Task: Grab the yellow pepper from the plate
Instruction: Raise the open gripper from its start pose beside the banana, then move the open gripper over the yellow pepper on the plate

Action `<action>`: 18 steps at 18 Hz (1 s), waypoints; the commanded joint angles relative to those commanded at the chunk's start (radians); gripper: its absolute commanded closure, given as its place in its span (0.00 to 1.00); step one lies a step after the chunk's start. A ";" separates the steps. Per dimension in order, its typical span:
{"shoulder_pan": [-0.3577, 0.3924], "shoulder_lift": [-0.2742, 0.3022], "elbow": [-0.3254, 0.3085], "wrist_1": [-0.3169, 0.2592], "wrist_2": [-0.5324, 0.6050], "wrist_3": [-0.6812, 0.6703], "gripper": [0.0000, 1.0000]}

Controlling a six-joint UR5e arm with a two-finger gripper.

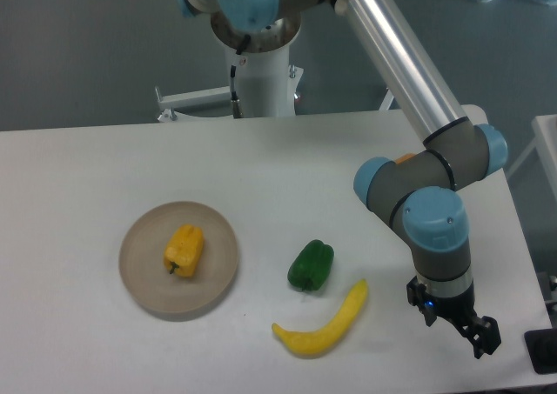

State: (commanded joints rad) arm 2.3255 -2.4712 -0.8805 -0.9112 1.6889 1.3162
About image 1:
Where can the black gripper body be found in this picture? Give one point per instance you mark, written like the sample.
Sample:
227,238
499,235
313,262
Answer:
448,308

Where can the yellow bell pepper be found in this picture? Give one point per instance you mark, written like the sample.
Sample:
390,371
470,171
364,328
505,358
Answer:
183,251

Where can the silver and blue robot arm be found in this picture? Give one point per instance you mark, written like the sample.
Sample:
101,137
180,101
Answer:
418,199

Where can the green bell pepper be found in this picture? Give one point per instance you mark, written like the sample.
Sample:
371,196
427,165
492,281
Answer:
311,268

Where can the beige round plate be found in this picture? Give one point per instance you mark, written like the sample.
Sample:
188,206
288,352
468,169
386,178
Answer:
158,288

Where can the black device at table edge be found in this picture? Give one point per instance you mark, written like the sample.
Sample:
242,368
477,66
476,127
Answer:
541,347

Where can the yellow banana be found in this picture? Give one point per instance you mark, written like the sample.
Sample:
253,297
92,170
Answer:
320,341

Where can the white side table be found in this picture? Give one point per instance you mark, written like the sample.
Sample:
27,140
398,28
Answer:
544,143

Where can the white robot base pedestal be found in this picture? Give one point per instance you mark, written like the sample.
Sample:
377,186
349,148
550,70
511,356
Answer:
265,85

